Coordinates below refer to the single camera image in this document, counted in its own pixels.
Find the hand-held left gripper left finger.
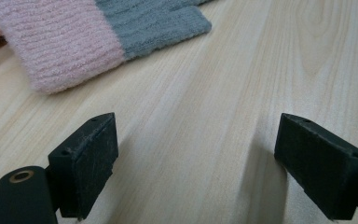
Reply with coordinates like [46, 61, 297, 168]
[48, 112, 119, 220]

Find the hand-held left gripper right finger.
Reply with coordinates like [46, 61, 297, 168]
[273, 112, 358, 221]

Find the pink and grey knit glove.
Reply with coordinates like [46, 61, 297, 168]
[0, 0, 213, 95]

